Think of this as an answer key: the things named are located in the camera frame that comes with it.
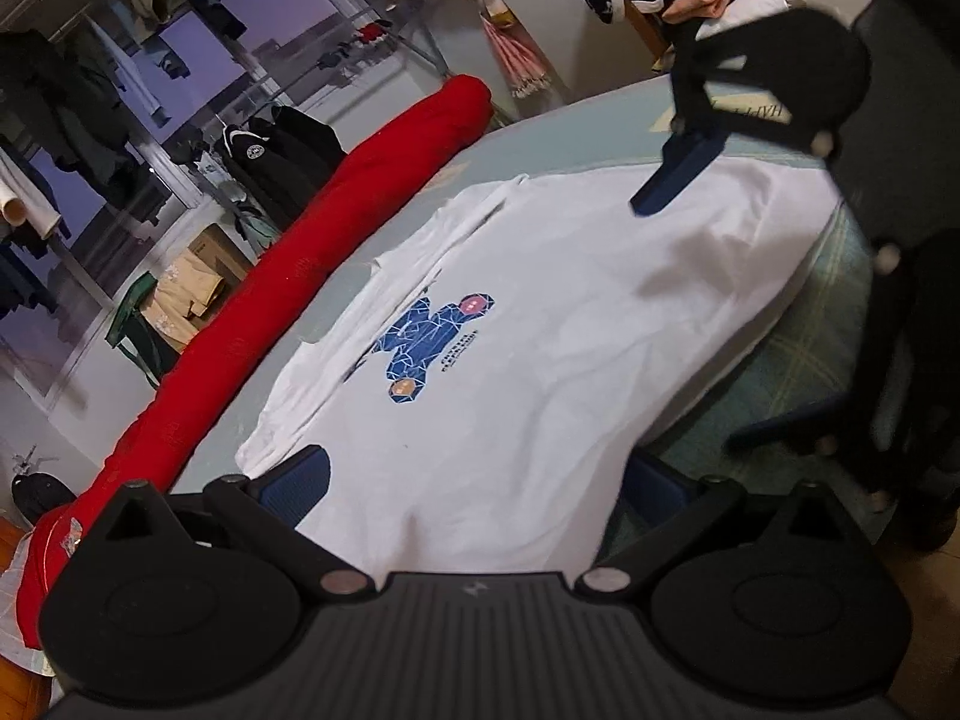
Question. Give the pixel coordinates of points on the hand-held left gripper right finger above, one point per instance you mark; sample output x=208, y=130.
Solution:
x=652, y=487

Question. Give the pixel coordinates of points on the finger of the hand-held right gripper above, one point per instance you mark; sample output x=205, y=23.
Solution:
x=675, y=172
x=787, y=427

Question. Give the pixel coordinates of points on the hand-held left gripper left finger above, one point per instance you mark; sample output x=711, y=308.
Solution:
x=300, y=484

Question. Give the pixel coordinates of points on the white printed sweatshirt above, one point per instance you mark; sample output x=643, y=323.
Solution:
x=562, y=315

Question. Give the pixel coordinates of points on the metal clothes drying rack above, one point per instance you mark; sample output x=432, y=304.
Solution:
x=435, y=64

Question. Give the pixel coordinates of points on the green checked bed sheet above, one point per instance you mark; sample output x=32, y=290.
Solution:
x=780, y=330

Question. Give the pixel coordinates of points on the wooden chair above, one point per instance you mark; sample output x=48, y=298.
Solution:
x=649, y=37

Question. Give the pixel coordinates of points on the red quilt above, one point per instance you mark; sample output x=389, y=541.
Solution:
x=262, y=300

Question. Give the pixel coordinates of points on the pink floral curtain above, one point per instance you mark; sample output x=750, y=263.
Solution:
x=517, y=60

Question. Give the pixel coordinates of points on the beige flower shirt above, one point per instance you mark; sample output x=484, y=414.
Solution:
x=187, y=292

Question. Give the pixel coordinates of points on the cardboard box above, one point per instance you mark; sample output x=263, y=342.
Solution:
x=214, y=247

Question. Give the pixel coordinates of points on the teal hanging garment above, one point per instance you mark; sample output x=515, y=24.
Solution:
x=259, y=232

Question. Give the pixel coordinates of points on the black backpack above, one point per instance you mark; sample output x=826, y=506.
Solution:
x=41, y=499

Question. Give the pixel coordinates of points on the black jacket with round emblem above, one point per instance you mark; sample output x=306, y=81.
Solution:
x=255, y=180

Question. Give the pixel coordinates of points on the small red garment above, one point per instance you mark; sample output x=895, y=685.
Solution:
x=369, y=34

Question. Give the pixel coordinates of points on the wooden headboard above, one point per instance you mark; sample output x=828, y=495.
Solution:
x=15, y=682

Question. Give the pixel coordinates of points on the large window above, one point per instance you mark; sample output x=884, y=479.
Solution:
x=187, y=37

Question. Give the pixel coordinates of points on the metal wall hook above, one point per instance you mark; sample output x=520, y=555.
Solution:
x=28, y=461

